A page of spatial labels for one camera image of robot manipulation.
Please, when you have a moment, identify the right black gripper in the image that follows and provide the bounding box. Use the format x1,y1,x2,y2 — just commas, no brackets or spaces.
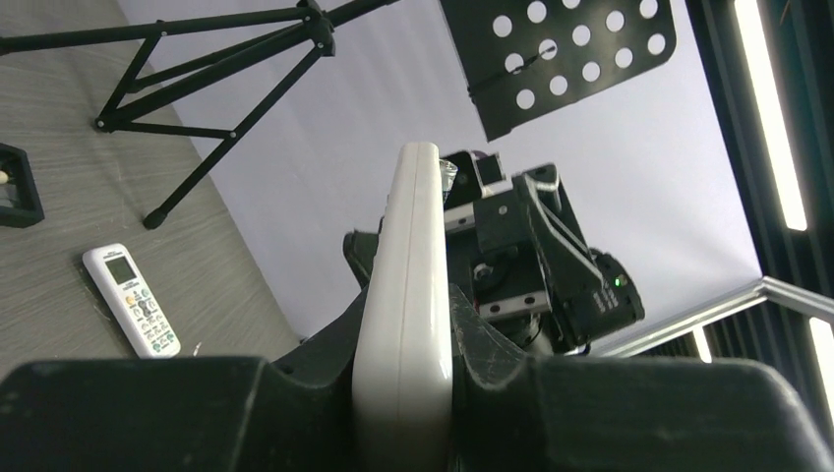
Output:
446,163,603,346

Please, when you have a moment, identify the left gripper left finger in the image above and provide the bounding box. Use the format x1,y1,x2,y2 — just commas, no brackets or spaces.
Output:
1,295,366,471

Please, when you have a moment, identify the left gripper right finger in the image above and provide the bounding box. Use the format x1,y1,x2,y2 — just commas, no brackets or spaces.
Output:
448,285,833,471

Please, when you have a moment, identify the AAA battery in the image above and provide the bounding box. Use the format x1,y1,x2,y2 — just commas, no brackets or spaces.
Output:
439,158,458,202

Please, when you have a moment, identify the white remote with black window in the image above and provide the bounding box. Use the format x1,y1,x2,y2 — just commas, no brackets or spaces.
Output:
352,142,453,471

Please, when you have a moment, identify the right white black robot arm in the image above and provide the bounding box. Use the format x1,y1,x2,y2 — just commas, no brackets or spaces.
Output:
392,150,645,355

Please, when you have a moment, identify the white remote with buttons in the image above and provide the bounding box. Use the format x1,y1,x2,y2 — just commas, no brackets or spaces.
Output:
82,243,181,359

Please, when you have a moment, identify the black perforated music stand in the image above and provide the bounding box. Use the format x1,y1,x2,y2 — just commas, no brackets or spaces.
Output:
0,0,679,231

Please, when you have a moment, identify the black square display box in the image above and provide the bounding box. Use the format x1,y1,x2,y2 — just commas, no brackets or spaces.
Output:
1,144,44,228

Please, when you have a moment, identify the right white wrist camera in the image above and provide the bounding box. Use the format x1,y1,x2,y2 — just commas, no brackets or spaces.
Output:
444,150,516,236

